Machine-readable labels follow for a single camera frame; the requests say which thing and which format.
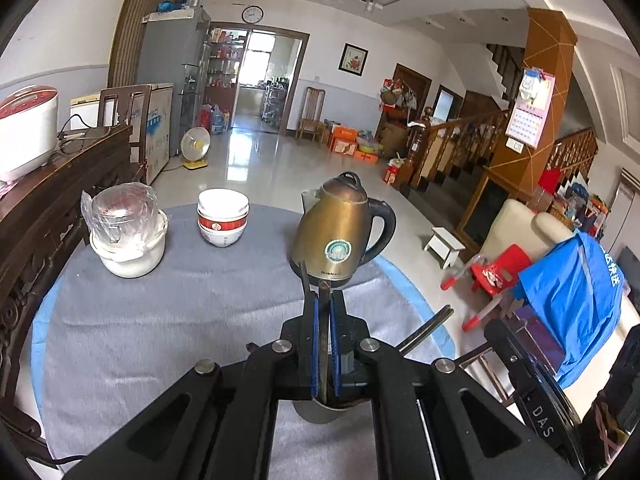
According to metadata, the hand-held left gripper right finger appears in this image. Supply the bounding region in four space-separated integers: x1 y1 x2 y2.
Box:
329 292 586 480

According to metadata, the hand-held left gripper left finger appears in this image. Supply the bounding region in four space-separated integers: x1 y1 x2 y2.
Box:
65 294 321 480

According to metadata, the grey metal utensil holder cup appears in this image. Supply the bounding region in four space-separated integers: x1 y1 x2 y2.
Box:
294 394 373 426

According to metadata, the brown wooden chair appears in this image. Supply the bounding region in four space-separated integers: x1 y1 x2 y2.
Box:
457 305 566 406

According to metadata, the blue cloth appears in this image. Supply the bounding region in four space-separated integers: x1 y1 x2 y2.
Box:
517 232 640 388

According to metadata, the bronze electric kettle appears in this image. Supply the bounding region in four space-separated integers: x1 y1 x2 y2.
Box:
290 171 397 289

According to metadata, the red child chair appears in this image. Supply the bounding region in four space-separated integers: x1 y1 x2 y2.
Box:
440 244 533 333

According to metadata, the grey table cloth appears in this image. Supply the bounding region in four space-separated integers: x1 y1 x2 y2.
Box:
42 204 453 468

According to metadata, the white step stool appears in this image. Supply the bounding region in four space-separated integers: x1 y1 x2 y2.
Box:
424 227 466 270

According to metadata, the stack of red-white bowls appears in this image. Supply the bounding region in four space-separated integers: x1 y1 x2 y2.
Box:
197 189 250 248

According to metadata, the cream sofa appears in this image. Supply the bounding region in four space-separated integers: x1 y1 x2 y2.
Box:
480 199 640 346

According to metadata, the white bowl with plastic wrap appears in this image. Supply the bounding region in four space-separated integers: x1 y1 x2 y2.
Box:
81 184 167 279

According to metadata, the orange cardboard box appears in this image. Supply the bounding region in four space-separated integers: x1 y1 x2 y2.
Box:
327 125 359 155

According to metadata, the round electric heater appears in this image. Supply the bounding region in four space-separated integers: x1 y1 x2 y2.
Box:
180 127 211 170

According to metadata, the wooden stair railing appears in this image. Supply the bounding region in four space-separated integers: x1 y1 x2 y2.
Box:
407 107 598 196

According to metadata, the tall-backed wooden chair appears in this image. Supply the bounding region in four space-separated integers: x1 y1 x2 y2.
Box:
296 87 327 142

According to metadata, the white chest freezer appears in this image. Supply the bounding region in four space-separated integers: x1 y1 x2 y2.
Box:
70 82 175 186

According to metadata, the blue table cover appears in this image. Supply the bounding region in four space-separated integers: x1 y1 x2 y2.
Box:
31 255 456 361

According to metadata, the framed flower picture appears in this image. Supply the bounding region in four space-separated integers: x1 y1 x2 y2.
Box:
339 43 369 77

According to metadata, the carved dark wooden sideboard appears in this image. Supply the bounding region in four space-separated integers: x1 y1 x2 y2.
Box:
0 125 133 443

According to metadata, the dark wooden chair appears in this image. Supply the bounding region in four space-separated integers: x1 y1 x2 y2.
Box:
97 85 153 186

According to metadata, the grey refrigerator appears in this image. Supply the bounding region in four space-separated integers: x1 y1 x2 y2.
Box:
137 7 212 157

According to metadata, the white rice cooker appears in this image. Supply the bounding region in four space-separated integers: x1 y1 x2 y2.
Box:
0 85 60 183

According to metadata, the brown window curtain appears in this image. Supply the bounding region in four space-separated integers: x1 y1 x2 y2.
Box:
107 0 187 88

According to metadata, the pink wall calendar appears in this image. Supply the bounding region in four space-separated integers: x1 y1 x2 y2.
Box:
505 67 557 150

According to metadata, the black power cable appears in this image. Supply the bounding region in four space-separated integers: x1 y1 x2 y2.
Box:
59 114 112 142

